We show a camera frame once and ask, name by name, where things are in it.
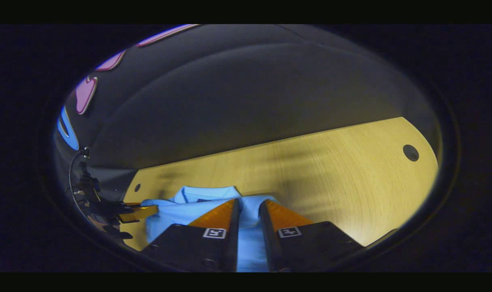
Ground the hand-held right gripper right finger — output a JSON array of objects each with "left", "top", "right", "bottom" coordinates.
[{"left": 259, "top": 199, "right": 365, "bottom": 272}]

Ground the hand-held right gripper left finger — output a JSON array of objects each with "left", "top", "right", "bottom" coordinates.
[{"left": 142, "top": 198, "right": 241, "bottom": 273}]

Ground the light blue T-shirt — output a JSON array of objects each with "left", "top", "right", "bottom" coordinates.
[{"left": 140, "top": 185, "right": 284, "bottom": 273}]

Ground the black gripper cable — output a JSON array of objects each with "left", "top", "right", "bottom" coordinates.
[{"left": 68, "top": 150, "right": 86, "bottom": 195}]

